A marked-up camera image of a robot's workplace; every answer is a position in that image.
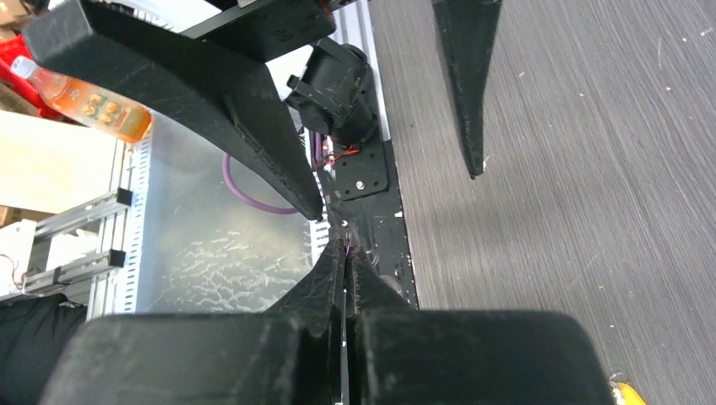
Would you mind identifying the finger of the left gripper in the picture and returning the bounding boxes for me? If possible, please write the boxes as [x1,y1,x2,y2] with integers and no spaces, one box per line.
[431,0,502,179]

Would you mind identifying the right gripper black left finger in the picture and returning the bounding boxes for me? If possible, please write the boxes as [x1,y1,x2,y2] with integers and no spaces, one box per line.
[41,240,345,404]

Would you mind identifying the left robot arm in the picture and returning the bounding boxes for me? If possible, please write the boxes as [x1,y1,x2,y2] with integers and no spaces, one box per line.
[22,1,378,220]

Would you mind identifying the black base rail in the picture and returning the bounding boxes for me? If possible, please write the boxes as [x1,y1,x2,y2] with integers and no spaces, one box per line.
[316,141,419,309]

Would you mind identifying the red plastic crate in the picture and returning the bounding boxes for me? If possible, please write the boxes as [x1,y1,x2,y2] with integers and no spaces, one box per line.
[1,35,63,122]

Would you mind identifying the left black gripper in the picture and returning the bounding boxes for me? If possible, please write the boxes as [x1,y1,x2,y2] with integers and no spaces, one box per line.
[23,0,352,220]

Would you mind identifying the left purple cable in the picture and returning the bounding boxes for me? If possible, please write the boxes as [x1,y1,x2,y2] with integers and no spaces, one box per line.
[222,131,326,216]

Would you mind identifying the orange drink bottle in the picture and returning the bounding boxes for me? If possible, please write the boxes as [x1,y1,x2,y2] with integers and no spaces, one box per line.
[16,58,153,143]

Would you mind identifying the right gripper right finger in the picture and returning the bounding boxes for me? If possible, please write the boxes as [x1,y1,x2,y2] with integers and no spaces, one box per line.
[345,249,613,404]

